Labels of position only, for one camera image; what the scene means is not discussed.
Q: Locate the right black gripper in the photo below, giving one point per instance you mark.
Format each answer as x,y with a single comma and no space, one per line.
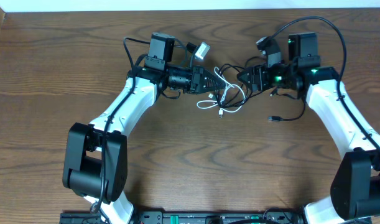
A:
258,74

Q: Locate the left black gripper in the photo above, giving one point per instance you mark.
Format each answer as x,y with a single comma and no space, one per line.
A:
197,81

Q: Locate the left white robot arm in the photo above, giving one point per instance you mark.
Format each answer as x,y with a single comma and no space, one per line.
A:
95,165

